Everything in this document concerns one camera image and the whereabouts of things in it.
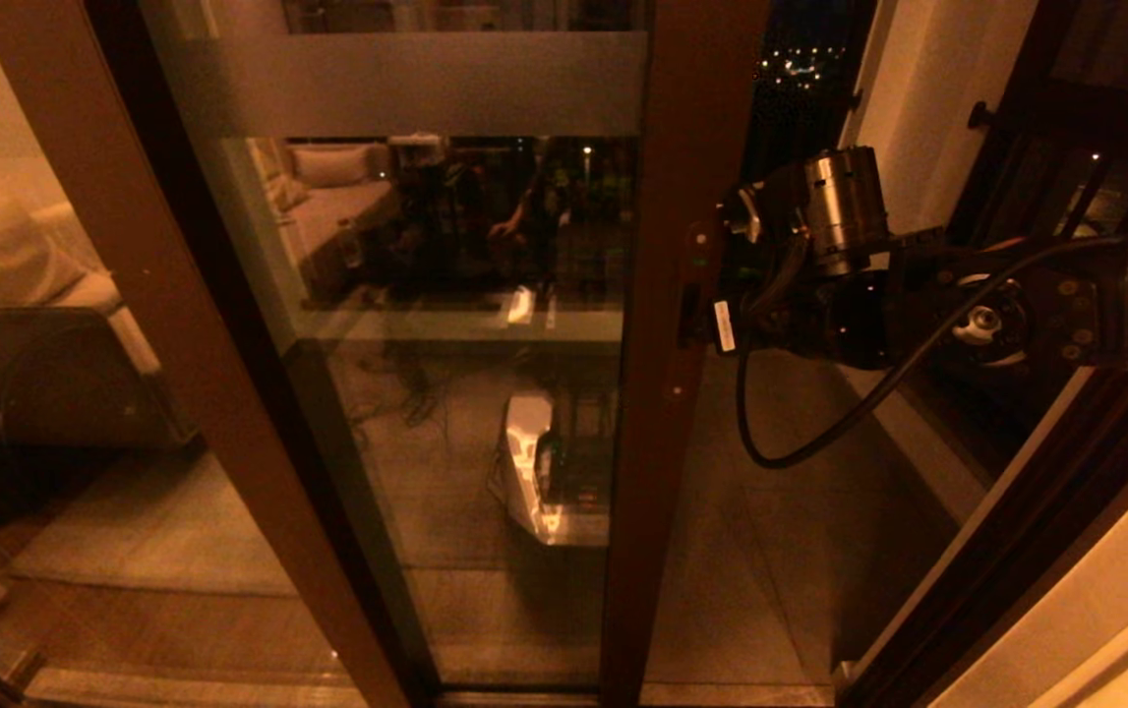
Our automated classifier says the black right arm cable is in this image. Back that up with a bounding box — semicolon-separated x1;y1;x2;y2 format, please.
736;221;1128;470

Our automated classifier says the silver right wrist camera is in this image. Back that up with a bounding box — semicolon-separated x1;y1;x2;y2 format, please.
729;169;808;245

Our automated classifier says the dark brown door jamb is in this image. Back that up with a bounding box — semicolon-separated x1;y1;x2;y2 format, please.
834;369;1128;708

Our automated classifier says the brown framed sliding glass door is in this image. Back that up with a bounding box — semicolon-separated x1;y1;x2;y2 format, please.
136;0;771;708

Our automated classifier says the black window guard railing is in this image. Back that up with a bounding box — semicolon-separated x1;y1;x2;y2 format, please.
947;0;1128;463
745;0;874;188

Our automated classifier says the brown framed fixed glass panel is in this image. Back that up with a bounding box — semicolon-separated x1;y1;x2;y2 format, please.
0;0;442;708

